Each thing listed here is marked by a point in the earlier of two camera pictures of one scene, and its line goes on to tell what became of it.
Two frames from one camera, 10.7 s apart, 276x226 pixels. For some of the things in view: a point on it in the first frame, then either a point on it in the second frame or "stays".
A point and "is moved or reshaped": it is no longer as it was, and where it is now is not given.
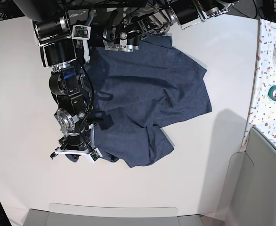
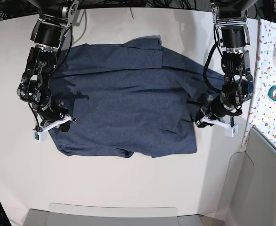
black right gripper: (96, 38) -> (217, 108)
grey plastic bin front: (60, 214) stays
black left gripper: (80, 141) -> (50, 111)
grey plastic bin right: (255, 192) stays
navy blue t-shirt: (133, 93) is moved or reshaped
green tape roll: (274, 92) stays
